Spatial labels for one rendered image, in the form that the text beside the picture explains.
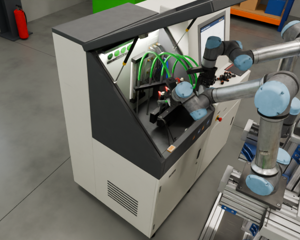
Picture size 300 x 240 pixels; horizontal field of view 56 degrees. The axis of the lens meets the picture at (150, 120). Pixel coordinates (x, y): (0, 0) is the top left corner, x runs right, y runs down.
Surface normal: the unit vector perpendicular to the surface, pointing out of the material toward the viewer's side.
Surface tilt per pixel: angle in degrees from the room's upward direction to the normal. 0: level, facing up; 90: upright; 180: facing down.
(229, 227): 0
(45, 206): 0
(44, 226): 0
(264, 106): 83
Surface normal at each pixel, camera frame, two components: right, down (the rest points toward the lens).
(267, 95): -0.64, 0.34
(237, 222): 0.07, -0.77
